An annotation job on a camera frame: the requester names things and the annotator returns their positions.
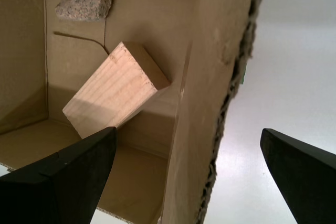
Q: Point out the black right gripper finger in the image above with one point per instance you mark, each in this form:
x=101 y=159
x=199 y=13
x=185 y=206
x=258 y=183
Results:
x=52 y=187
x=312 y=182

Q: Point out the light wooden block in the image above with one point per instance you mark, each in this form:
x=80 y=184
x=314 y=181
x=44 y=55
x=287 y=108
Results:
x=115 y=90

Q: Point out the cardboard box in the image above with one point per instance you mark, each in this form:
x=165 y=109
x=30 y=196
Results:
x=204 y=103

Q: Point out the speckled granite rock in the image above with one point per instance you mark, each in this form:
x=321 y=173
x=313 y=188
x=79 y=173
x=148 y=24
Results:
x=84 y=5

